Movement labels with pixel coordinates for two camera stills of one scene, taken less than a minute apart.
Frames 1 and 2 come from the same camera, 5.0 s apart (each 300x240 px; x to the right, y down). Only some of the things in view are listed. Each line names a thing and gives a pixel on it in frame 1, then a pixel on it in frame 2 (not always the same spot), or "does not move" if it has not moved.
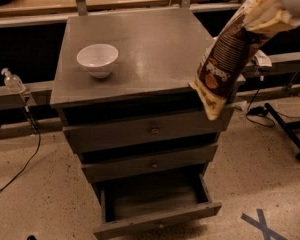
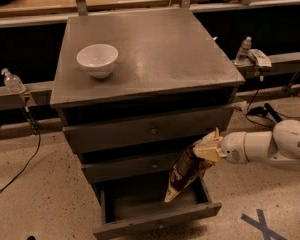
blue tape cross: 261,225 does not move
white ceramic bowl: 98,58 does not move
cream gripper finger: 278,20 to 209,149
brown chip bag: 224,64 to 189,166
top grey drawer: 85,138 does not move
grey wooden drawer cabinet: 122,86 does not move
